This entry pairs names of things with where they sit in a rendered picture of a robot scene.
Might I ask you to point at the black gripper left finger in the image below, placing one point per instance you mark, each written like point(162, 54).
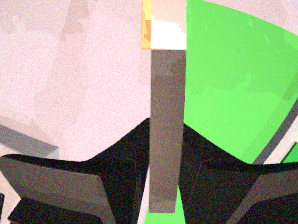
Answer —
point(110, 185)

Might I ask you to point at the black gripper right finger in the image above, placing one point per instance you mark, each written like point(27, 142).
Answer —
point(218, 188)

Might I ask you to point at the green mat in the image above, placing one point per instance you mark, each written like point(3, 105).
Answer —
point(241, 77)

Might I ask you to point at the red and white golf putter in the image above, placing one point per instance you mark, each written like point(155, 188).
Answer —
point(166, 102)

